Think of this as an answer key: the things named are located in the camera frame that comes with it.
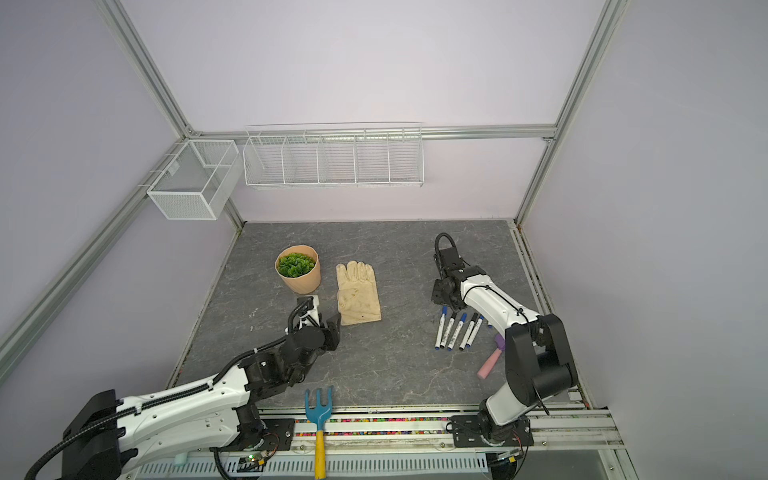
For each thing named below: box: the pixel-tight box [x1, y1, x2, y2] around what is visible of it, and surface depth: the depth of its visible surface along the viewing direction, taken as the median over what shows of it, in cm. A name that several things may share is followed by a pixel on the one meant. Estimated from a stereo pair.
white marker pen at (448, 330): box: [440, 311, 456, 349], surface depth 93 cm
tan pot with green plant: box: [275, 244, 321, 295], surface depth 96 cm
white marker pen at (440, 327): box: [435, 306, 448, 351], surface depth 93 cm
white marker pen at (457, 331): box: [448, 313, 468, 351], surface depth 93 cm
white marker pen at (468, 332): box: [459, 312, 479, 351], surface depth 92 cm
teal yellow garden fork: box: [304, 386, 333, 479], surface depth 77 cm
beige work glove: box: [336, 260, 381, 326], surface depth 101 cm
